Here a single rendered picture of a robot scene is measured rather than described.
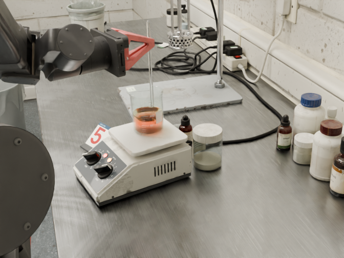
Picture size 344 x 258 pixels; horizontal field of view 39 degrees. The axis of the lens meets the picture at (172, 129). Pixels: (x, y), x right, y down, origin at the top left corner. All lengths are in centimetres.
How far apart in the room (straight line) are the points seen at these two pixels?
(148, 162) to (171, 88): 49
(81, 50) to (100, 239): 31
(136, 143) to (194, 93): 45
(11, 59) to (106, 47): 17
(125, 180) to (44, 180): 67
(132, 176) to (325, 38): 60
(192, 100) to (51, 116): 36
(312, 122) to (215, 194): 27
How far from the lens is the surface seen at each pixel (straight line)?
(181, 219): 86
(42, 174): 23
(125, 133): 95
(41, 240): 209
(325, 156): 96
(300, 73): 127
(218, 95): 131
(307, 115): 104
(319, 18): 126
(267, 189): 94
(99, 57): 84
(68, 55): 74
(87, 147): 110
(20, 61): 75
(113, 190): 89
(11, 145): 22
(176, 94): 132
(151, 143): 91
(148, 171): 91
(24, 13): 328
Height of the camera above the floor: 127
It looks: 27 degrees down
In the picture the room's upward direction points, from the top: 2 degrees counter-clockwise
